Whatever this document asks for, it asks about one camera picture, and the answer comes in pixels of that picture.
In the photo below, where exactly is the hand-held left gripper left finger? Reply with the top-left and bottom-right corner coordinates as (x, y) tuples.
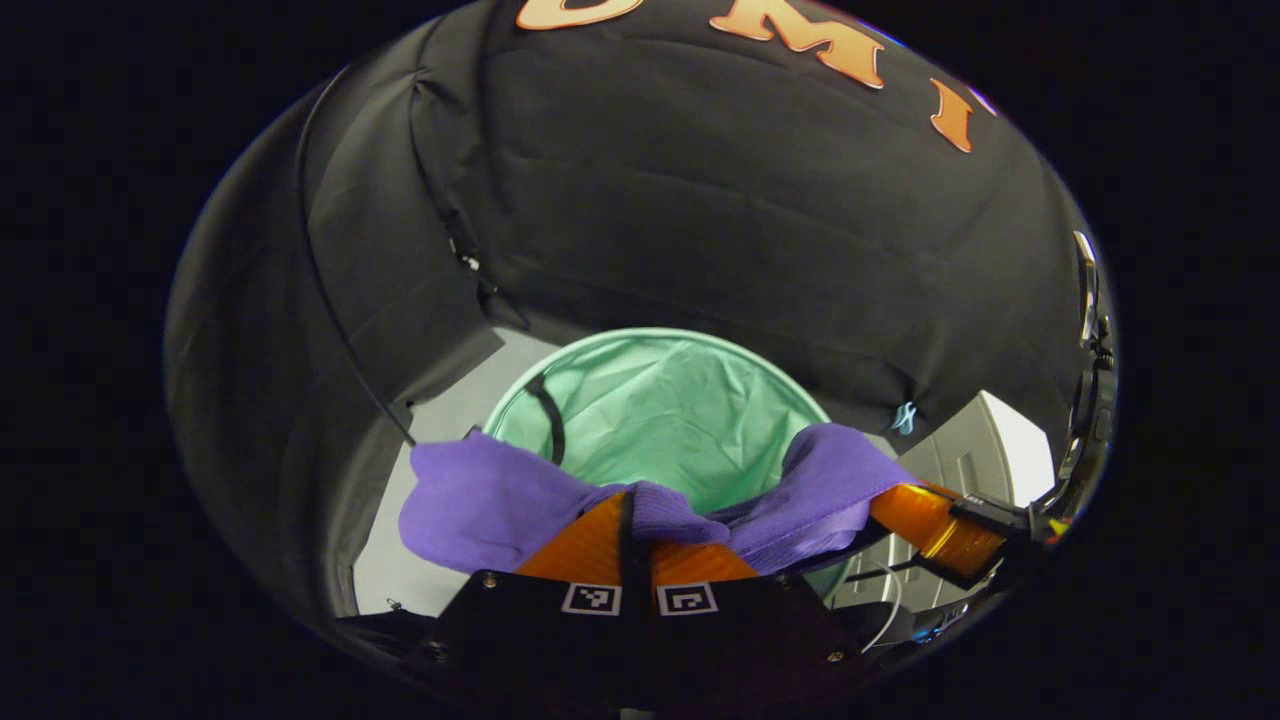
(400, 488), (641, 701)

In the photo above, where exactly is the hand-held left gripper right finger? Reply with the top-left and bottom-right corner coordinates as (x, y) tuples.
(640, 543), (872, 701)

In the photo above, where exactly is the purple corduroy shirt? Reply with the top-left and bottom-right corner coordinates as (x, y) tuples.
(398, 422), (926, 579)

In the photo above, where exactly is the green laundry hamper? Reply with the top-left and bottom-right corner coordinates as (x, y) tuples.
(482, 327), (861, 601)

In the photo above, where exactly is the white box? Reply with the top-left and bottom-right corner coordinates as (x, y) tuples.
(830, 390), (1057, 611)

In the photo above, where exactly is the white cable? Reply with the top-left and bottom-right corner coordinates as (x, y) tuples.
(858, 563), (907, 653)

